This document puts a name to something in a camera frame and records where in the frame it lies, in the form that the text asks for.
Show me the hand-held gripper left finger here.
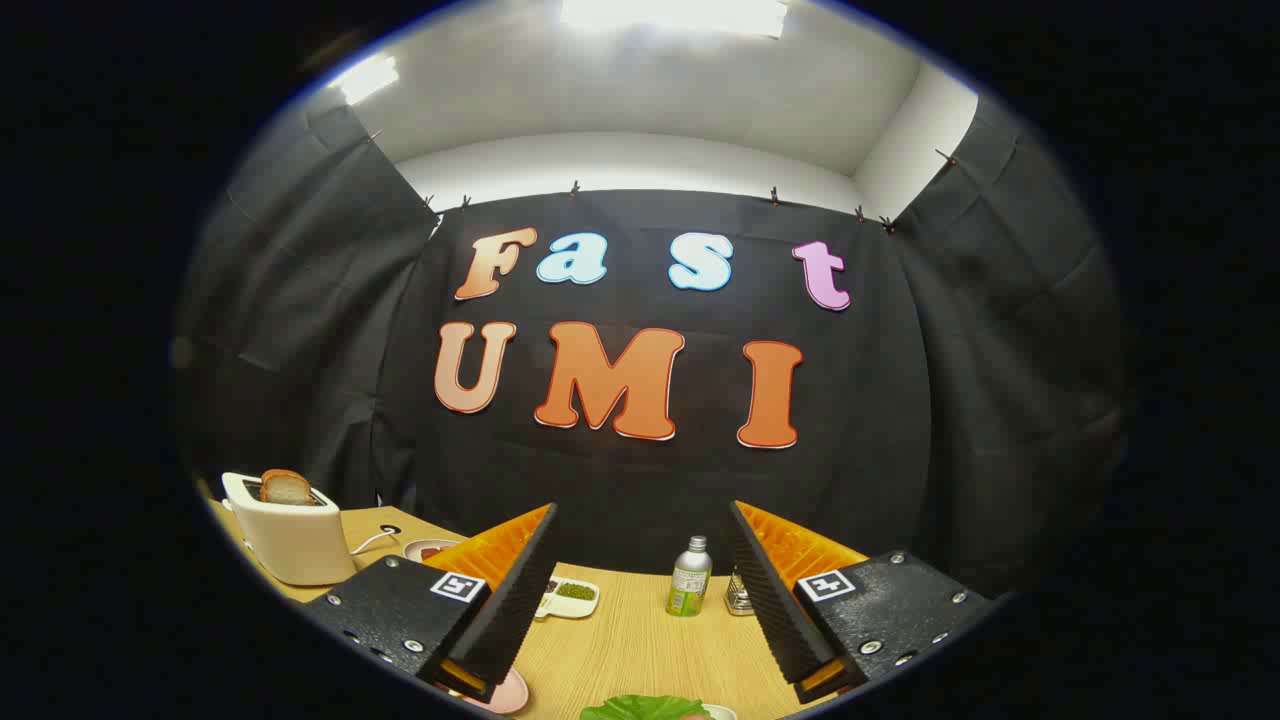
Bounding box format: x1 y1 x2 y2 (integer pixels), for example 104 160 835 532
305 503 559 704

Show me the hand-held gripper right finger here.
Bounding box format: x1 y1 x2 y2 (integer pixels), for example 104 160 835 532
729 500 996 706

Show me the green lettuce leaf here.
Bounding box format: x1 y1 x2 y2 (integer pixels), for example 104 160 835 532
580 695 706 720

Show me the toasted bread slice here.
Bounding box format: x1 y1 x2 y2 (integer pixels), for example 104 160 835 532
260 469 313 505

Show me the divided white dish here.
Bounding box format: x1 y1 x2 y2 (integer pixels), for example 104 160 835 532
533 577 601 620

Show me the green label metal bottle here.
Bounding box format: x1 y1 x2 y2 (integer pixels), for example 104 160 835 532
666 536 713 617

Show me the pink plate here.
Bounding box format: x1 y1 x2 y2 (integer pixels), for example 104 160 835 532
455 668 529 715

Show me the white toaster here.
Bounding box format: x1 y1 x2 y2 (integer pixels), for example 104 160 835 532
221 472 357 587

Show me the black backdrop cloth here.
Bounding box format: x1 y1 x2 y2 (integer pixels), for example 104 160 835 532
172 100 1136 601

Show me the small ceiling light panel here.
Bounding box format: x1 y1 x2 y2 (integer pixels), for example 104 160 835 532
330 55 401 106

